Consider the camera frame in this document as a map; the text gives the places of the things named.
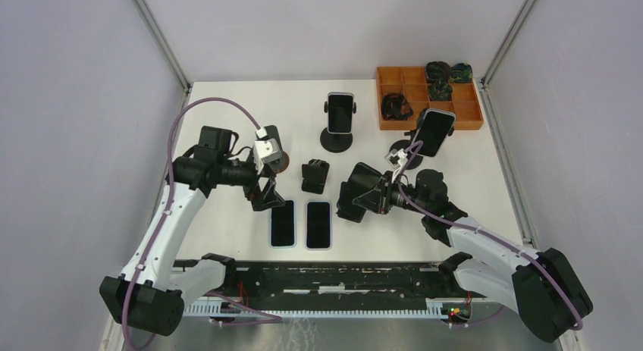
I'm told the orange compartment tray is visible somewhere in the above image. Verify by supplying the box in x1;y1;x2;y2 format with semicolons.
375;66;484;131

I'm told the purple cable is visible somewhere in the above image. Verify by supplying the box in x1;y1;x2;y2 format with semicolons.
394;139;584;332
121;97;284;351

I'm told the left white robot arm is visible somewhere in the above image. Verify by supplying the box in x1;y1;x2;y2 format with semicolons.
99;125;285;336

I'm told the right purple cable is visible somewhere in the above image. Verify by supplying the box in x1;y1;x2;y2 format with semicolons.
394;139;584;332

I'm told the green rolled item corner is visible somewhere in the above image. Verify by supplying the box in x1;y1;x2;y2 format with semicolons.
450;62;472;84

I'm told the green rolled item middle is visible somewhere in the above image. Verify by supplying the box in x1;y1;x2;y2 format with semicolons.
428;80;453;102

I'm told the lilac case phone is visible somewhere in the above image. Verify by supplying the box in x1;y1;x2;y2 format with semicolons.
306;202;331;249

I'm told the white cable duct rail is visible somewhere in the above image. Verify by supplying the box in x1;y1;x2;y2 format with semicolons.
183;298;469;321

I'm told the dark rolled item top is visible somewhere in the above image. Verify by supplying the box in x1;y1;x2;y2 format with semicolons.
425;61;451;83

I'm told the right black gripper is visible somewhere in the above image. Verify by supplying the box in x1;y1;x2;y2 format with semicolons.
353;171;429;215

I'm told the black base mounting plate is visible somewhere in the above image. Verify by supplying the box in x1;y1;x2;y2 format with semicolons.
210;261;482;312

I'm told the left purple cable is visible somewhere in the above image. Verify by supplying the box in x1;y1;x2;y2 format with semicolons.
121;97;284;351

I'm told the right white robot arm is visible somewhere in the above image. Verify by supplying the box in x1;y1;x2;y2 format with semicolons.
337;162;594;343

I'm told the black rolled item in tray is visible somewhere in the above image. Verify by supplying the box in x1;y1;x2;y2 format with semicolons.
381;92;414;121

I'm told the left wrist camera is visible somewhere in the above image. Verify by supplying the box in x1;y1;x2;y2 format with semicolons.
253;138;281;165

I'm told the black case phone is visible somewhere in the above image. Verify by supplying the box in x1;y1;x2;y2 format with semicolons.
336;181;366;223

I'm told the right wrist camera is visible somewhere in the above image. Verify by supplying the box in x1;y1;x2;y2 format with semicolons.
384;149;409;182

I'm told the brown base phone stand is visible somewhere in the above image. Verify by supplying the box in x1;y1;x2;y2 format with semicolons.
259;125;290;174

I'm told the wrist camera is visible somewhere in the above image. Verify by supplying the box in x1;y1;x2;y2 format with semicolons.
253;138;281;165
384;149;409;182

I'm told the blue case phone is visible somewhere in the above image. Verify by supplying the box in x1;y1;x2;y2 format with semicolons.
270;200;296;248

